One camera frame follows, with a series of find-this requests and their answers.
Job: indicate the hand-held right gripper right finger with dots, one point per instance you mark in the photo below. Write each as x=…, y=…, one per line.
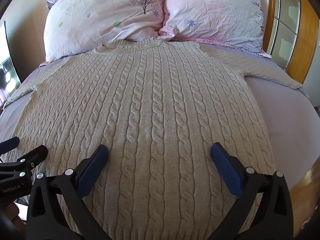
x=226, y=167

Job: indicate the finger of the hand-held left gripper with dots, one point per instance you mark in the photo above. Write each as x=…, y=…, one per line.
x=10, y=143
x=35, y=156

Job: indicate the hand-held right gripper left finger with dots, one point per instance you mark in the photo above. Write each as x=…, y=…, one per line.
x=93, y=167

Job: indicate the lilac bed sheet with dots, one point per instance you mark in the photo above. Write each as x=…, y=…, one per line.
x=280, y=120

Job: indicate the dark framed screen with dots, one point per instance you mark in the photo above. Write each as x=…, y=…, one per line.
x=7, y=62

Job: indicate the pink pillow with tree print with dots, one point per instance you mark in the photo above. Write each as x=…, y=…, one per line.
x=100, y=17

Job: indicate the pink pillow with flower print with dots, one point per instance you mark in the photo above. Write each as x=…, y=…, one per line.
x=215, y=12

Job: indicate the wooden headboard with mirror panels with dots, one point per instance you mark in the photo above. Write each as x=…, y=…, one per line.
x=295, y=25

